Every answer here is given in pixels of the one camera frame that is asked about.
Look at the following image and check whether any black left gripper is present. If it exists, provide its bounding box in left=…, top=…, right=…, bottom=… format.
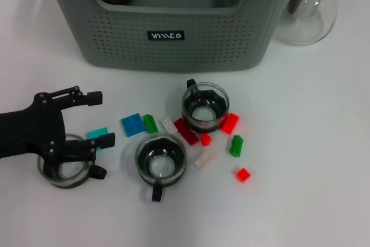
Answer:
left=0, top=86, right=116, bottom=163

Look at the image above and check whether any cyan square toy brick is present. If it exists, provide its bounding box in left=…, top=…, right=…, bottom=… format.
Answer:
left=87, top=127, right=109, bottom=151

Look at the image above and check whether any glass teacup black holder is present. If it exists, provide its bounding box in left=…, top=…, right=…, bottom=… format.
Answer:
left=181, top=78, right=230, bottom=134
left=134, top=132, right=188, bottom=203
left=36, top=133, right=108, bottom=190

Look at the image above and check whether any grey-green perforated storage bin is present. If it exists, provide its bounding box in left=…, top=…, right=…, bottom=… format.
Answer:
left=43, top=0, right=304, bottom=73

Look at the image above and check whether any blue square toy brick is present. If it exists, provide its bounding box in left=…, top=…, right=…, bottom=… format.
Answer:
left=120, top=113, right=147, bottom=138

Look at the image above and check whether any green toy brick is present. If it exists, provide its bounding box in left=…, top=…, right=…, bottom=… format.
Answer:
left=143, top=113, right=159, bottom=134
left=228, top=135, right=244, bottom=158

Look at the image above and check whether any white toy brick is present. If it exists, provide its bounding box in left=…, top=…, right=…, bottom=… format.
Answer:
left=159, top=116, right=177, bottom=134
left=193, top=152, right=215, bottom=170

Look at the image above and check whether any dark red long brick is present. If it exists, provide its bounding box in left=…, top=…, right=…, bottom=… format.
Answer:
left=173, top=117, right=199, bottom=146

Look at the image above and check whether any bright red rectangular brick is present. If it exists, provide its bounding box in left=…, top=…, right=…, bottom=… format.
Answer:
left=221, top=113, right=241, bottom=135

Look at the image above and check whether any bright red square brick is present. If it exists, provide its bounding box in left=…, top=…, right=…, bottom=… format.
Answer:
left=235, top=167, right=251, bottom=183

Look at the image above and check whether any glass carafe black lid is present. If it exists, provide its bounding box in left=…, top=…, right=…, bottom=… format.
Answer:
left=273, top=0, right=343, bottom=46

